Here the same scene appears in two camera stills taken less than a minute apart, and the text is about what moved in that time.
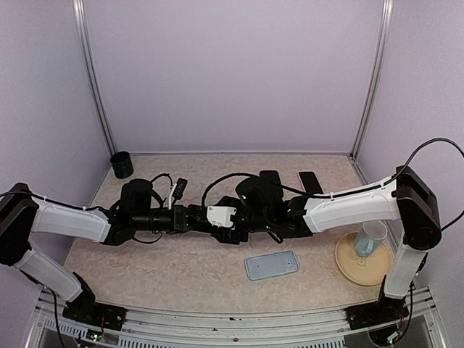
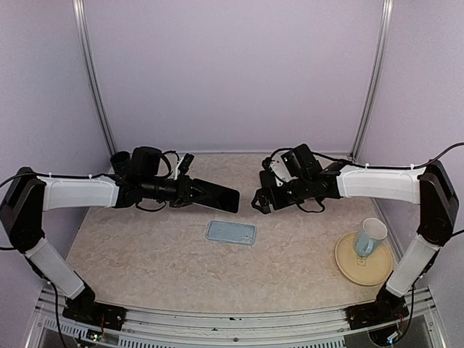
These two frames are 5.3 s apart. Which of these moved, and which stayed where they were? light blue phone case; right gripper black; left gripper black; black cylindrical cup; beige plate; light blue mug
Moved: light blue phone case; left gripper black; right gripper black
Stayed: light blue mug; beige plate; black cylindrical cup
